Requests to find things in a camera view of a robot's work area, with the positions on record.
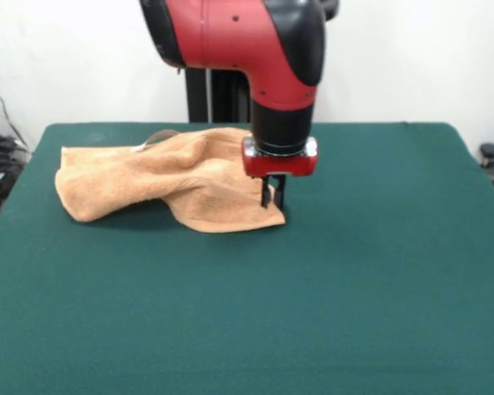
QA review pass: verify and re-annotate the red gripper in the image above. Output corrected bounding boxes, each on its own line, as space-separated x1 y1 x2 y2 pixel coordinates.
241 137 319 210

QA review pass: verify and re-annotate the tan terry towel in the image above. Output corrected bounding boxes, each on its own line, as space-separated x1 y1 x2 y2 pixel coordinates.
54 127 287 235

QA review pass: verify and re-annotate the dark green table cloth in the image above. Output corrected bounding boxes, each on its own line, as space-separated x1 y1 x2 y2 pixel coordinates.
0 122 494 395

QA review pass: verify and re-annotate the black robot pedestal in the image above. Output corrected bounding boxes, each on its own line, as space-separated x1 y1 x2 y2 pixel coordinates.
175 0 341 123

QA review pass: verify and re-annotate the black cable bundle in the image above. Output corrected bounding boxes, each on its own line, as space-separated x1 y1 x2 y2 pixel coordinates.
0 134 32 182

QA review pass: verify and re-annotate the grey cable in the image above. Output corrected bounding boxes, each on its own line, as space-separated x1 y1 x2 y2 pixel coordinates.
0 76 28 147

